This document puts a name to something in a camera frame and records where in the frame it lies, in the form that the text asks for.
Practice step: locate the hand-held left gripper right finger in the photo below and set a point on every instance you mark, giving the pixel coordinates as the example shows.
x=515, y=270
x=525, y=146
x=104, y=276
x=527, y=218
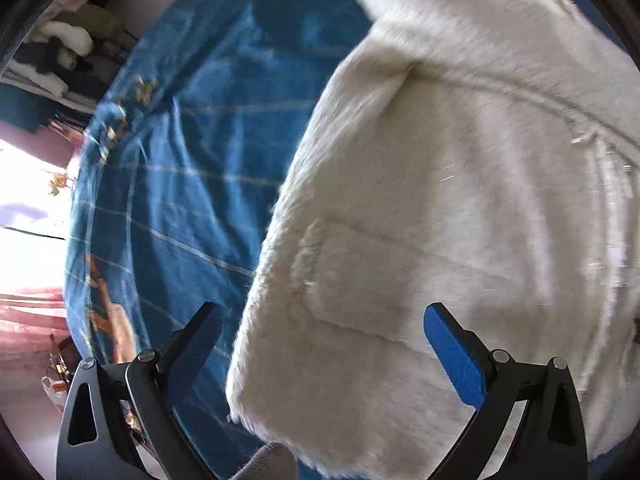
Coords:
x=457, y=355

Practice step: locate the blue printed bed sheet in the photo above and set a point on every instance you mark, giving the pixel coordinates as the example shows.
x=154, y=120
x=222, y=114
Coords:
x=190, y=170

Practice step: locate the pile of clothes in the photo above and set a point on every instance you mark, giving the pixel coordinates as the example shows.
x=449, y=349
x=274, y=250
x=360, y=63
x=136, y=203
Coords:
x=65, y=50

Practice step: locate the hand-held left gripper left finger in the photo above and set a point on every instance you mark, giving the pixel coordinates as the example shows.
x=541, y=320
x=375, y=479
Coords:
x=198, y=342

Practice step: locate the pink curtain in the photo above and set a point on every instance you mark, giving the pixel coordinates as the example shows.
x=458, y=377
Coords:
x=27, y=327

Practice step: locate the white fluffy coat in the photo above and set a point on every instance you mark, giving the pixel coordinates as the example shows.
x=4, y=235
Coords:
x=450, y=200

